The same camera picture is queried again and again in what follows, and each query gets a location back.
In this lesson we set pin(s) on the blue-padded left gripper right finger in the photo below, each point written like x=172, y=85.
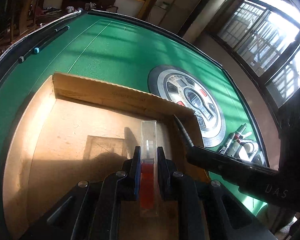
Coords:
x=166, y=167

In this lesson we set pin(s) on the black framed window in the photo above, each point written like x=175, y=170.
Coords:
x=264, y=37

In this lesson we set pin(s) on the black rod with blue cap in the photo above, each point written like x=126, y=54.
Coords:
x=59, y=33

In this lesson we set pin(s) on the black rod with grey cap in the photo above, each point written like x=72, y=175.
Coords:
x=38, y=47

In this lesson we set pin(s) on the white standing air conditioner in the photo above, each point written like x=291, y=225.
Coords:
x=198, y=19

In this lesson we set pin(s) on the clear red plastic case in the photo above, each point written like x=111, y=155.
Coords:
x=148, y=190

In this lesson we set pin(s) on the round mahjong table centre console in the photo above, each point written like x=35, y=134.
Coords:
x=179, y=86

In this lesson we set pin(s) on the shallow cardboard box tray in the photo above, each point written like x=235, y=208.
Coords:
x=76, y=128

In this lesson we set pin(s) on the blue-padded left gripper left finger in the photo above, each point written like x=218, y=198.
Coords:
x=131, y=182

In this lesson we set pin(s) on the pile of small items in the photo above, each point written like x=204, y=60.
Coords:
x=239, y=146

